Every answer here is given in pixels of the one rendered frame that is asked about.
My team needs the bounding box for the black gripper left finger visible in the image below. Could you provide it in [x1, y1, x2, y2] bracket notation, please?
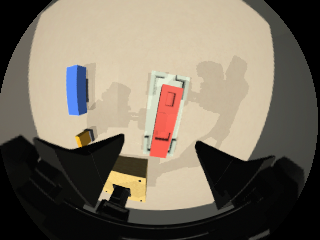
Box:
[33, 133, 124, 209]

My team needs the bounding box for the white flat tray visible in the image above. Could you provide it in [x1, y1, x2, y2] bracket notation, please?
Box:
[143, 71, 191, 156]

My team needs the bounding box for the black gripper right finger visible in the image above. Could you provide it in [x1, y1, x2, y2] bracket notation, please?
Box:
[195, 140, 276, 211]

